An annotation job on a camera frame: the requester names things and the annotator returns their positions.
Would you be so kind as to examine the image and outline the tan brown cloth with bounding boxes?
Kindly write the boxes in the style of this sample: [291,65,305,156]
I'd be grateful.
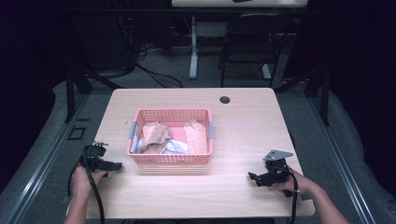
[138,121,174,154]

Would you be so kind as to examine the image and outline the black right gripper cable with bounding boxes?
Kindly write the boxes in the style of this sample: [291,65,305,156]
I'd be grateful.
[281,165,300,224]

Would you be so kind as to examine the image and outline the black metal stand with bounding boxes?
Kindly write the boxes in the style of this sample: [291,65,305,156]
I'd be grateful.
[63,18,123,124]
[274,60,332,127]

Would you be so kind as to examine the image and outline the white cloth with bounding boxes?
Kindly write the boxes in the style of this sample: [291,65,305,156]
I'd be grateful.
[130,138,190,155]

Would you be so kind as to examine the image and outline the peach cloth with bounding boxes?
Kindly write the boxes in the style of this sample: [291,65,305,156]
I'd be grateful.
[183,118,209,155]

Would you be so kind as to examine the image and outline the white desk leg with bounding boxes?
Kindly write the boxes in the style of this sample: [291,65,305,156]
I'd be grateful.
[189,15,201,80]

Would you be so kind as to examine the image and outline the white desk top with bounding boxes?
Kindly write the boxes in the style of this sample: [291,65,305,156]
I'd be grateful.
[171,0,309,8]

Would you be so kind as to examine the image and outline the person's left hand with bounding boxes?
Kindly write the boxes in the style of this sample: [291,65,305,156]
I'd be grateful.
[71,165,108,196]

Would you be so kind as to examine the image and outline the pink plastic basket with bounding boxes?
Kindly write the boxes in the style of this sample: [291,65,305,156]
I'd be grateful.
[126,108,215,165]

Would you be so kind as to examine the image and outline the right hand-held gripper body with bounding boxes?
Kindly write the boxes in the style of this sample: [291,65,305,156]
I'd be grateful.
[261,149,294,188]

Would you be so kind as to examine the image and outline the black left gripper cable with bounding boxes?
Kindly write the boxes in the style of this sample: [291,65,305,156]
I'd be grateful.
[67,145,106,224]

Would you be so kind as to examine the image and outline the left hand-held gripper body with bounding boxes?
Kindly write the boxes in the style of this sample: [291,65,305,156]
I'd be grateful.
[79,141,109,173]

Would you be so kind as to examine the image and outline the black floor cables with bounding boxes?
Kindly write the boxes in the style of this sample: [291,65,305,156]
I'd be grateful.
[134,61,184,89]

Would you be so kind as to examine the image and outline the black chair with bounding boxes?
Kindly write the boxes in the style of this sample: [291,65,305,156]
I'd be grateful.
[217,12,296,89]

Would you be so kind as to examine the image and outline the grey metal floor rail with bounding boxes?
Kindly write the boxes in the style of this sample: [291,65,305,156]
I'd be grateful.
[0,92,92,224]
[307,96,378,224]

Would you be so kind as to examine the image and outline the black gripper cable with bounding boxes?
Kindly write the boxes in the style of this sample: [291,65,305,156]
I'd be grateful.
[281,165,300,224]
[67,145,106,224]

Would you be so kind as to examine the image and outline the person's right hand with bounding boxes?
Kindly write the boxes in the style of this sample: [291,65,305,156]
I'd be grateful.
[272,169,316,198]

